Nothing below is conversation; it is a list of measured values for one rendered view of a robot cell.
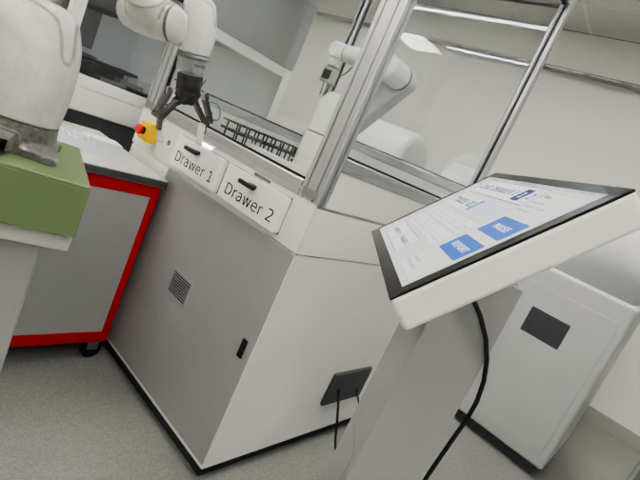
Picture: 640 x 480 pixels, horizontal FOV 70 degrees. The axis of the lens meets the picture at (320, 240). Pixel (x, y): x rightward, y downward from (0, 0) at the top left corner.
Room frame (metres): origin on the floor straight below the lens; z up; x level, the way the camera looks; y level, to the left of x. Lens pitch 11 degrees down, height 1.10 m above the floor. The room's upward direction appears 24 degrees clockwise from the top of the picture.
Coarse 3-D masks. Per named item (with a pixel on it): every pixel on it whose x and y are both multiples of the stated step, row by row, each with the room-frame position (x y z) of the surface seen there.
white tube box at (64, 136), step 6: (60, 132) 1.43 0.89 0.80; (66, 132) 1.47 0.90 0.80; (60, 138) 1.43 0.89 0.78; (66, 138) 1.44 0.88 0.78; (72, 138) 1.45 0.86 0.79; (78, 138) 1.46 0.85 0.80; (84, 138) 1.51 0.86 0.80; (72, 144) 1.46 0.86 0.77; (78, 144) 1.47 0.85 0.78; (84, 144) 1.48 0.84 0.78; (90, 144) 1.49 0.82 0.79; (96, 144) 1.50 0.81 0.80; (84, 150) 1.48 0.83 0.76; (90, 150) 1.50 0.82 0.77
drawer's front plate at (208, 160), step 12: (180, 144) 1.61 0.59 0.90; (192, 144) 1.57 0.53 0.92; (192, 156) 1.55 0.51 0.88; (204, 156) 1.52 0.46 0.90; (216, 156) 1.48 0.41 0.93; (180, 168) 1.58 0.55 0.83; (192, 168) 1.54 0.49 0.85; (204, 168) 1.50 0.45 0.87; (216, 168) 1.47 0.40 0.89; (204, 180) 1.49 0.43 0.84; (216, 180) 1.45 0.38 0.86
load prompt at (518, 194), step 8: (488, 184) 0.98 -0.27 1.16; (496, 184) 0.94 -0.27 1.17; (504, 184) 0.91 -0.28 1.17; (512, 184) 0.87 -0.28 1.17; (480, 192) 0.93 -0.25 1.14; (488, 192) 0.90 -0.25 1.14; (496, 192) 0.86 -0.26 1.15; (504, 192) 0.84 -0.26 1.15; (512, 192) 0.81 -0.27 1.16; (520, 192) 0.78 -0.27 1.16; (528, 192) 0.76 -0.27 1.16; (536, 192) 0.74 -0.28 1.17; (544, 192) 0.72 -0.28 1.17; (504, 200) 0.78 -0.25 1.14; (512, 200) 0.75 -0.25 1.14; (520, 200) 0.73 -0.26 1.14; (528, 200) 0.71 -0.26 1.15
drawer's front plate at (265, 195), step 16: (224, 176) 1.44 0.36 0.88; (240, 176) 1.39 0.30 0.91; (224, 192) 1.42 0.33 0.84; (256, 192) 1.34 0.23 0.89; (272, 192) 1.30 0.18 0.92; (240, 208) 1.36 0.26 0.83; (256, 208) 1.32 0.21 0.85; (272, 208) 1.29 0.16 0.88; (288, 208) 1.27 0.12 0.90; (272, 224) 1.27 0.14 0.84
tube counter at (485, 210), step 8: (480, 200) 0.86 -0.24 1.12; (488, 200) 0.83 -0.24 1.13; (464, 208) 0.86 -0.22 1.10; (472, 208) 0.83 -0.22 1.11; (480, 208) 0.80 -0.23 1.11; (488, 208) 0.78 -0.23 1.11; (496, 208) 0.75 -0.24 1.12; (504, 208) 0.73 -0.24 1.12; (480, 216) 0.75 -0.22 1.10; (488, 216) 0.72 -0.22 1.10
